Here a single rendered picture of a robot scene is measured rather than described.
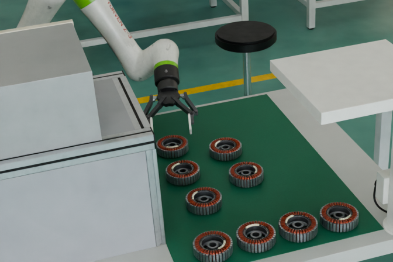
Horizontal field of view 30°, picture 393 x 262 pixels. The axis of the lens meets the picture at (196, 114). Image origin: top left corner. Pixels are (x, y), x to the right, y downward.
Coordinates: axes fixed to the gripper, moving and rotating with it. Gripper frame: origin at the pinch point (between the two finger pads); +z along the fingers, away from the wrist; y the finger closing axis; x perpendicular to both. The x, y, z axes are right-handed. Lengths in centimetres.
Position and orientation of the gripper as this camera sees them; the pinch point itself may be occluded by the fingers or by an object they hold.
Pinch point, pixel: (171, 131)
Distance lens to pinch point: 260.3
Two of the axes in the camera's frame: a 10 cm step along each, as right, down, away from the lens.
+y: -10.0, 0.9, -0.3
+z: 0.9, 8.4, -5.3
